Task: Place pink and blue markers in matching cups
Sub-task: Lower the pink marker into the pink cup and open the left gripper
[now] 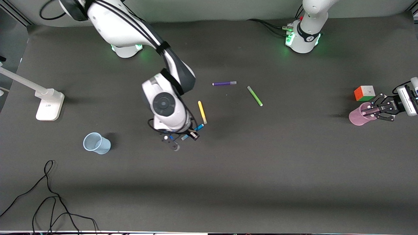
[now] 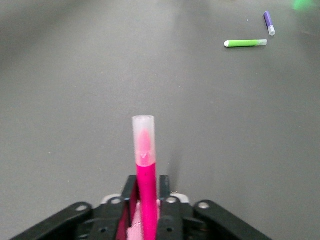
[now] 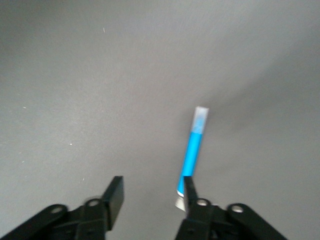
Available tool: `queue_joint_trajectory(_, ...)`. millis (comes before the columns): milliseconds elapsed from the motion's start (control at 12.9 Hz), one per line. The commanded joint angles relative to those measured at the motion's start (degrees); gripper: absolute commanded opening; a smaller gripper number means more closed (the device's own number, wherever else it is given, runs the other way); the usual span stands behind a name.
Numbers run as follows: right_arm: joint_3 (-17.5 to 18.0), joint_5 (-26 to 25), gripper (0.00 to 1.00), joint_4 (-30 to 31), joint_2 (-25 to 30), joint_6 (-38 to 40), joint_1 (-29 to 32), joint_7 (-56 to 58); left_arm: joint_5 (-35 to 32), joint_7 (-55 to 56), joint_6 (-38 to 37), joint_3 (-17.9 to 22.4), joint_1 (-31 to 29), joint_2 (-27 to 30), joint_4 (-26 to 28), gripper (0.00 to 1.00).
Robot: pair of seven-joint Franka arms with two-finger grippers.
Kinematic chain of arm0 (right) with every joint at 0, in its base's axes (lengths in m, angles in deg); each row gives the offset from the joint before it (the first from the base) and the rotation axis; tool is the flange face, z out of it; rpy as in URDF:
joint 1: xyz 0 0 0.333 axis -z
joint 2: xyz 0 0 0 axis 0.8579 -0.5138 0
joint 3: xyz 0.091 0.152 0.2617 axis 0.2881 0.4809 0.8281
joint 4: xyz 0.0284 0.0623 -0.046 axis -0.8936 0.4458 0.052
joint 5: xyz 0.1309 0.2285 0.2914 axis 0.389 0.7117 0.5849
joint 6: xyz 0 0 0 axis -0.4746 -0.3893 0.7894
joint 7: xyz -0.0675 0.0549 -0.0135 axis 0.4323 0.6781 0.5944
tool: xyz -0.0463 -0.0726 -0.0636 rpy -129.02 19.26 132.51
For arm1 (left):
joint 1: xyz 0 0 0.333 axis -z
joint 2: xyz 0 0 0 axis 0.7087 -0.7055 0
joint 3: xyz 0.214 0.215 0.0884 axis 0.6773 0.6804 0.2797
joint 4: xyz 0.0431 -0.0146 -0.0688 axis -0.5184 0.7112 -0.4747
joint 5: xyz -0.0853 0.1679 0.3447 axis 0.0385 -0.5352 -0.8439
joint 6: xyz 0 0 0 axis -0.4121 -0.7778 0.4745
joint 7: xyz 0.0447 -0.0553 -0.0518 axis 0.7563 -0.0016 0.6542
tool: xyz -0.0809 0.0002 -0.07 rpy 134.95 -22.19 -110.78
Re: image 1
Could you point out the blue marker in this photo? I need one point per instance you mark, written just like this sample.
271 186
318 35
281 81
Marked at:
200 126

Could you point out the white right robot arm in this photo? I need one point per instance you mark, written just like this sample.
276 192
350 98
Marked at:
166 104

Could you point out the colourful puzzle cube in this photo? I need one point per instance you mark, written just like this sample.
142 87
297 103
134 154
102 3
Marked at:
364 93

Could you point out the yellow marker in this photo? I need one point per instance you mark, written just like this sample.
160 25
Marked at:
202 112

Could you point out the pink plastic cup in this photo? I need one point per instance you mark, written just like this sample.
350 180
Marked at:
355 118

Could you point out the purple marker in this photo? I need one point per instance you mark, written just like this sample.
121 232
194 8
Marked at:
223 83

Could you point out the green marker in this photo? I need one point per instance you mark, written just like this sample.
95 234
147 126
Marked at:
254 96

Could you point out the dark grey table mat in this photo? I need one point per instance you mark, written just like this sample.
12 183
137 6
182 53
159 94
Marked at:
261 182

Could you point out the blue plastic cup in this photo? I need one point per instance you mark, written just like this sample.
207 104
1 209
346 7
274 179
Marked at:
101 147

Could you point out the white stand with base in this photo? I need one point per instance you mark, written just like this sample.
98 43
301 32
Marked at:
49 107

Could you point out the black frame rail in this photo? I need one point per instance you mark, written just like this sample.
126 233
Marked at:
19 14

